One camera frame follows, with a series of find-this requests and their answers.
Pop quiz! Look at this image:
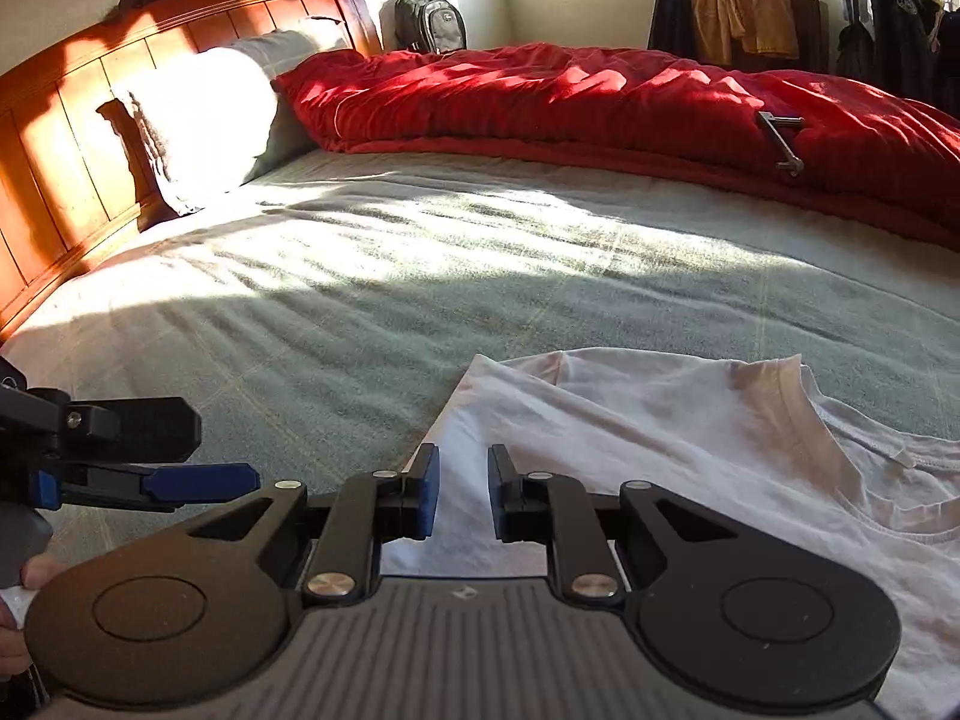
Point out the wooden headboard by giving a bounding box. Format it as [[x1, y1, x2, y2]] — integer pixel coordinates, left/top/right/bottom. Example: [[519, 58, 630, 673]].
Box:
[[0, 0, 383, 346]]

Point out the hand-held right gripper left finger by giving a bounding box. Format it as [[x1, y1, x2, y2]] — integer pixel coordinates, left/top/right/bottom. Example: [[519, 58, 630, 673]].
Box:
[[187, 441, 443, 607]]

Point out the small dark hanging garment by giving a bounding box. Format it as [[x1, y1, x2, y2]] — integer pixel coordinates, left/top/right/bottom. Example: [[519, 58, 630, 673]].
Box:
[[834, 15, 877, 83]]

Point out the black draped garment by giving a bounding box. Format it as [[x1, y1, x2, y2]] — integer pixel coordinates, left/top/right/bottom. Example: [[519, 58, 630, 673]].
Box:
[[647, 0, 697, 61]]

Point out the person's left hand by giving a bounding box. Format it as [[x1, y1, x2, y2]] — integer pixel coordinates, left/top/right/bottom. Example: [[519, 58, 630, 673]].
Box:
[[0, 551, 70, 685]]

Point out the small metal clamp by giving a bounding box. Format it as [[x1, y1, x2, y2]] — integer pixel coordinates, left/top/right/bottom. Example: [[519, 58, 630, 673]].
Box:
[[756, 111, 805, 177]]

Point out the white printed t-shirt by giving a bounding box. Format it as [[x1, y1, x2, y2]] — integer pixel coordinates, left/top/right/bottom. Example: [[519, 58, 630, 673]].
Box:
[[381, 347, 960, 720]]

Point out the red quilt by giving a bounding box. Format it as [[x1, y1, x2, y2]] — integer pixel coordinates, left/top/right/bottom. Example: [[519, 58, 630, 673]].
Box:
[[271, 45, 960, 252]]

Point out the white pillow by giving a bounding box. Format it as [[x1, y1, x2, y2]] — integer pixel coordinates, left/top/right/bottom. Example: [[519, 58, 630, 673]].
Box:
[[97, 17, 353, 215]]

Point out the grey black backpack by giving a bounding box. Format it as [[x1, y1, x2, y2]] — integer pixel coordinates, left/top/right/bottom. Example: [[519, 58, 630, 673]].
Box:
[[394, 0, 467, 55]]

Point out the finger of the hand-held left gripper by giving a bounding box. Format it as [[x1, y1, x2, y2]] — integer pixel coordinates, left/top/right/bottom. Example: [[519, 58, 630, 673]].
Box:
[[64, 397, 203, 466], [64, 463, 261, 515]]

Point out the black jacket with round patch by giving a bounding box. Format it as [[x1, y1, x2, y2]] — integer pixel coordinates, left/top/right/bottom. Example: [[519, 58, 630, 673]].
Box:
[[870, 0, 947, 98]]

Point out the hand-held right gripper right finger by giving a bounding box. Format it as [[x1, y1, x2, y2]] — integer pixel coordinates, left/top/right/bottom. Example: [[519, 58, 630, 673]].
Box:
[[486, 442, 742, 607]]

